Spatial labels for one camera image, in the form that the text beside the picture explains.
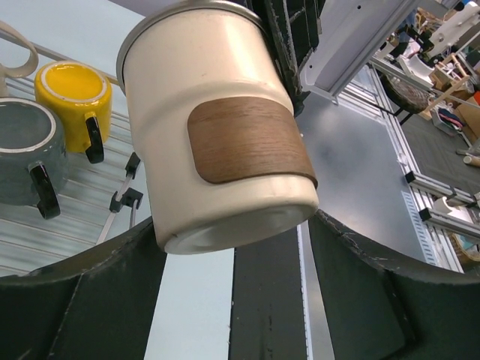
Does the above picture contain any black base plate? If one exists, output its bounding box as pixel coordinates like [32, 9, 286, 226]
[228, 228, 308, 360]

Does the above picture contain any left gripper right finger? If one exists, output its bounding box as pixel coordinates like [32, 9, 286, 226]
[309, 211, 479, 359]

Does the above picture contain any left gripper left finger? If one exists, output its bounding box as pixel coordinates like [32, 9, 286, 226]
[1, 219, 167, 359]

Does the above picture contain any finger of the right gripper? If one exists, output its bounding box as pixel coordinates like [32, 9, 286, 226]
[243, 0, 323, 116]

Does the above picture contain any small steel cup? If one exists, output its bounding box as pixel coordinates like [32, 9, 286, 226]
[116, 1, 319, 254]

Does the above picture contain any metal wire dish rack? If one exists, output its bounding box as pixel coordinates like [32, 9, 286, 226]
[1, 76, 150, 276]

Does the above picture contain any grey slotted cable duct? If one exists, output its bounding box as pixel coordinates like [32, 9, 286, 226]
[401, 191, 437, 266]

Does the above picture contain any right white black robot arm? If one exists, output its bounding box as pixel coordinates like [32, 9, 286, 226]
[240, 1, 418, 115]

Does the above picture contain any beige mug blue print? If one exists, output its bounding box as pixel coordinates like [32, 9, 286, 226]
[1, 21, 39, 98]

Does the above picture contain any yellow mug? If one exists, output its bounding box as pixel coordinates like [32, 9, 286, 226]
[34, 61, 113, 164]

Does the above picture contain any dark green mug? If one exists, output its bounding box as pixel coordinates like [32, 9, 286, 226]
[1, 97, 68, 220]

